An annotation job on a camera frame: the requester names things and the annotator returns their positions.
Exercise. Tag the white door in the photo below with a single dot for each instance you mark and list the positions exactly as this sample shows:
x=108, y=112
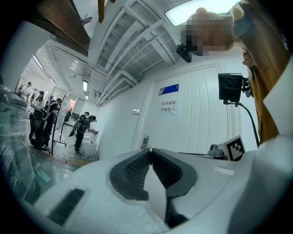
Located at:
x=206, y=118

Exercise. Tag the black head camera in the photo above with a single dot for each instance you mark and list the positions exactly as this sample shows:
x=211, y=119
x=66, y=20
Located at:
x=184, y=53

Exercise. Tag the teal flat mop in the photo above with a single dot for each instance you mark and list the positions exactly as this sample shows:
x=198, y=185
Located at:
x=42, y=172

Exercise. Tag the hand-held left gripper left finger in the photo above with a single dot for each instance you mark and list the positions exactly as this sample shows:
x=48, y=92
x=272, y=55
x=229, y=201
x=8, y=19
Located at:
x=128, y=180

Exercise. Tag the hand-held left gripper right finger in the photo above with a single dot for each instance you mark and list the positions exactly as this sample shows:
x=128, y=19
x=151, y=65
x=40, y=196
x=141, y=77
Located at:
x=180, y=178

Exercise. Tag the plastic-wrapped black case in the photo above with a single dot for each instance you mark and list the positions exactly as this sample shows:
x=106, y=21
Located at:
x=13, y=137

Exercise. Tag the whiteboard on black stand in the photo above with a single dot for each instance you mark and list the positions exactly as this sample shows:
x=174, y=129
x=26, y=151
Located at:
x=63, y=109

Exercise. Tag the person's mustard jacket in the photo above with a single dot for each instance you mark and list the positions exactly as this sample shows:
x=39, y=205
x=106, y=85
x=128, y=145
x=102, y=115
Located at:
x=263, y=45

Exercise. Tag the white wall switch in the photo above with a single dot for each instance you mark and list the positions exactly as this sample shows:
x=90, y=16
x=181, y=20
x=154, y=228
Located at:
x=136, y=111

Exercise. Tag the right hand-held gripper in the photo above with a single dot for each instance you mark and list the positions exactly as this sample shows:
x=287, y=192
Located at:
x=234, y=149

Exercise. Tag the white appliance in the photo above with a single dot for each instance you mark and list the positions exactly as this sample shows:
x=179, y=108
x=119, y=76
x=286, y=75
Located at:
x=90, y=142

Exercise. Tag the white paper notice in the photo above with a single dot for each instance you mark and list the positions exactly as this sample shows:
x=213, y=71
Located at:
x=169, y=107

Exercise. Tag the flat ceiling light panel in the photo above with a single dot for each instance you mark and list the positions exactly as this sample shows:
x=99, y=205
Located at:
x=180, y=12

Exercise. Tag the person's head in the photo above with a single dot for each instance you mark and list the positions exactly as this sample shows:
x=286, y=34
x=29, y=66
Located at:
x=206, y=29

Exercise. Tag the brown wooden stick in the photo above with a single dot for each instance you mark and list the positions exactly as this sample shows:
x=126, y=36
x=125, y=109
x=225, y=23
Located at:
x=101, y=11

